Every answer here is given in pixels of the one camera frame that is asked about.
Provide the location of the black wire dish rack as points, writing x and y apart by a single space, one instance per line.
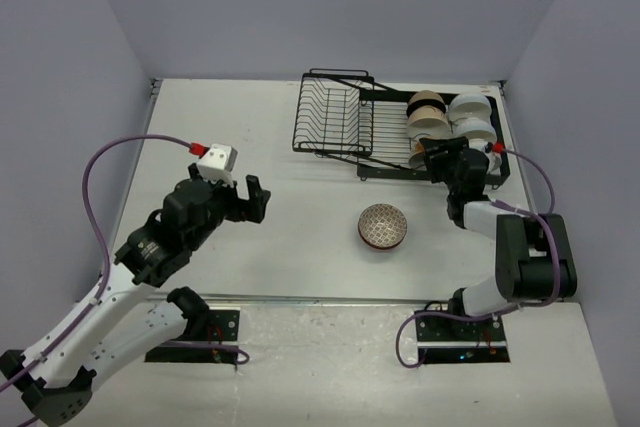
346 115

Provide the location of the cream bowl orange flower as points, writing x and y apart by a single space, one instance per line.
416 160

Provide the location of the brown patterned bowl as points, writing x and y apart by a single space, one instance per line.
382 220

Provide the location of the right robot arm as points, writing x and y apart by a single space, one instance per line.
533 261

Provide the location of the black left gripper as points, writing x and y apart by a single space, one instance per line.
253 210

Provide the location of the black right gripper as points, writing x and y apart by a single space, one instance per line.
433 148

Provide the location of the white bowl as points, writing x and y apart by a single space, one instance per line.
469 106
474 128
494 162

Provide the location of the white bowl front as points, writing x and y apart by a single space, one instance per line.
494 162

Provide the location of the red patterned bowl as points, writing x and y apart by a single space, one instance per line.
381 244

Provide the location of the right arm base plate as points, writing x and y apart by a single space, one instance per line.
441 341

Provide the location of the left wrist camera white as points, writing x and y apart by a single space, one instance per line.
217 164

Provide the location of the beige bowl black interior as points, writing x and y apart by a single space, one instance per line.
425 98

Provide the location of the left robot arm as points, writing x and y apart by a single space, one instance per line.
58 375

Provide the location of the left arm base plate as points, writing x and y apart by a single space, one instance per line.
213 341

